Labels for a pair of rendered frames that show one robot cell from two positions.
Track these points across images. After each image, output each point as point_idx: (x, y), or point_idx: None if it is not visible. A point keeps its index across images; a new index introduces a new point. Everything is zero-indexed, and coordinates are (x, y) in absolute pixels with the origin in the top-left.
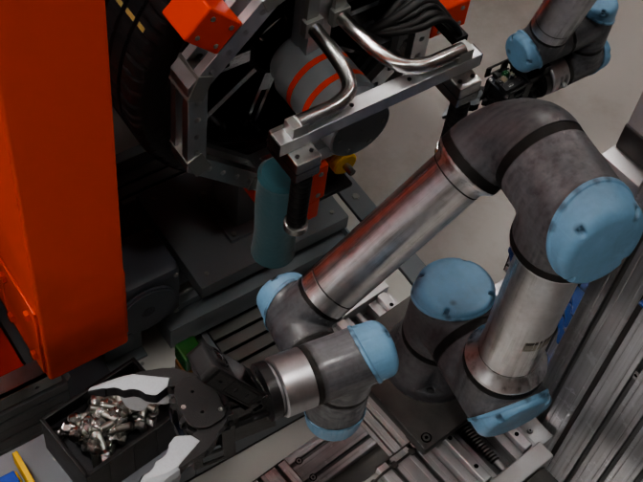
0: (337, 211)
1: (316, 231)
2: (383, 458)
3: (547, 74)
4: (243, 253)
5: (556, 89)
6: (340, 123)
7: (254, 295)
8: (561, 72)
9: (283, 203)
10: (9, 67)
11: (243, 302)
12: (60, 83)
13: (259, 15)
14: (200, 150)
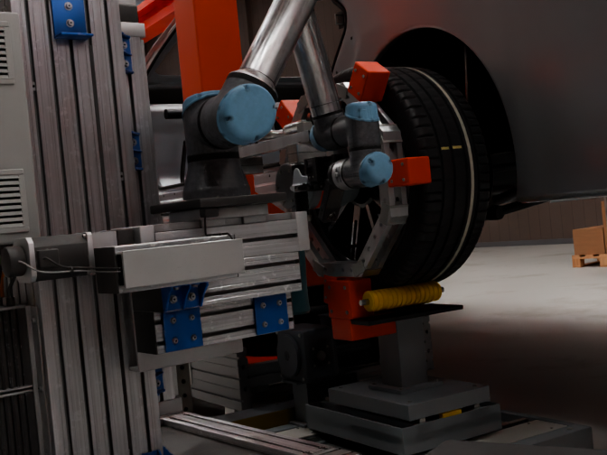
0: (410, 403)
1: (387, 401)
2: (183, 436)
3: (333, 162)
4: (360, 391)
5: (333, 177)
6: (252, 149)
7: (344, 422)
8: (338, 162)
9: None
10: (181, 60)
11: (339, 423)
12: (191, 76)
13: (298, 114)
14: (289, 210)
